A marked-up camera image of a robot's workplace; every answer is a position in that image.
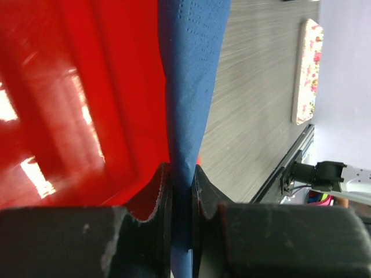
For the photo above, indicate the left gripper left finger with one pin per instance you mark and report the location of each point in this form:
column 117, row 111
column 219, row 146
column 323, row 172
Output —
column 131, row 240

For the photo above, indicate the blue paper napkin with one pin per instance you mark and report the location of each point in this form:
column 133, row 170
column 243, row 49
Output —
column 190, row 37

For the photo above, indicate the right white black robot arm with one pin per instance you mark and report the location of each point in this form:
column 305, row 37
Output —
column 334, row 178

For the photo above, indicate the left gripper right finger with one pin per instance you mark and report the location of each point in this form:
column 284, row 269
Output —
column 274, row 240

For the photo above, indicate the red plastic bin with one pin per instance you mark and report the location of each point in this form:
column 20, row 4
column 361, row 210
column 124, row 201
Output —
column 82, row 102

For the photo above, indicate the floral rectangular tray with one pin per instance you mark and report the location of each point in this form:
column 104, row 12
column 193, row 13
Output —
column 307, row 71

